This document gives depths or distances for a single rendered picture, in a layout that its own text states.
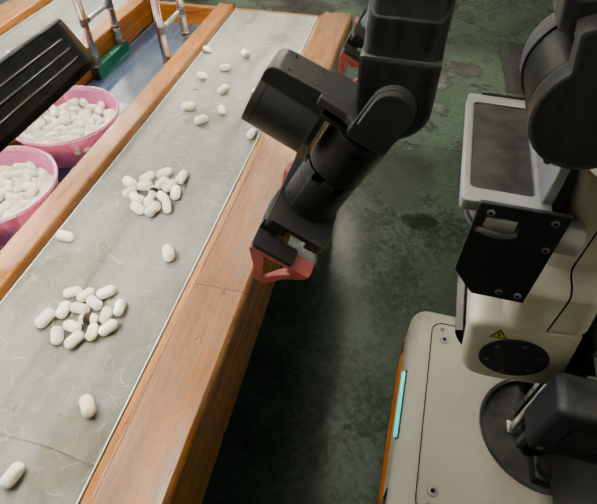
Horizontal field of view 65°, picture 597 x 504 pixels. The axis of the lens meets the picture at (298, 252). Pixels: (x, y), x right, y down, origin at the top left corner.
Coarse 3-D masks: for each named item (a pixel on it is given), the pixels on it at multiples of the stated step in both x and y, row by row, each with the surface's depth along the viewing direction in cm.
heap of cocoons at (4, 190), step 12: (0, 168) 106; (12, 168) 106; (24, 168) 107; (36, 168) 108; (0, 180) 103; (12, 180) 105; (24, 180) 103; (36, 180) 106; (48, 180) 106; (0, 192) 101; (12, 192) 103; (24, 192) 103; (36, 192) 102; (0, 204) 98; (12, 204) 99; (24, 204) 98; (0, 216) 96
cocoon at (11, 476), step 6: (18, 462) 62; (12, 468) 61; (18, 468) 61; (24, 468) 62; (6, 474) 61; (12, 474) 61; (18, 474) 61; (0, 480) 60; (6, 480) 60; (12, 480) 61; (6, 486) 60; (12, 486) 61
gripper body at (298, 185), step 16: (304, 160) 45; (288, 176) 49; (304, 176) 44; (288, 192) 47; (304, 192) 45; (320, 192) 44; (336, 192) 44; (352, 192) 45; (272, 208) 46; (288, 208) 47; (304, 208) 46; (320, 208) 45; (336, 208) 46; (272, 224) 45; (288, 224) 46; (304, 224) 47; (320, 224) 48; (304, 240) 46; (320, 240) 46
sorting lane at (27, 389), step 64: (192, 64) 140; (256, 64) 140; (192, 128) 117; (256, 128) 117; (192, 192) 101; (64, 256) 89; (128, 256) 89; (192, 256) 89; (0, 320) 79; (64, 320) 79; (128, 320) 79; (0, 384) 71; (64, 384) 71; (128, 384) 71; (0, 448) 65; (64, 448) 65
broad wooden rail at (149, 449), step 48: (336, 48) 142; (240, 192) 97; (240, 240) 88; (288, 240) 112; (192, 288) 81; (240, 288) 80; (192, 336) 74; (240, 336) 81; (144, 384) 69; (192, 384) 69; (240, 384) 87; (144, 432) 64; (192, 432) 64; (96, 480) 61; (144, 480) 60; (192, 480) 67
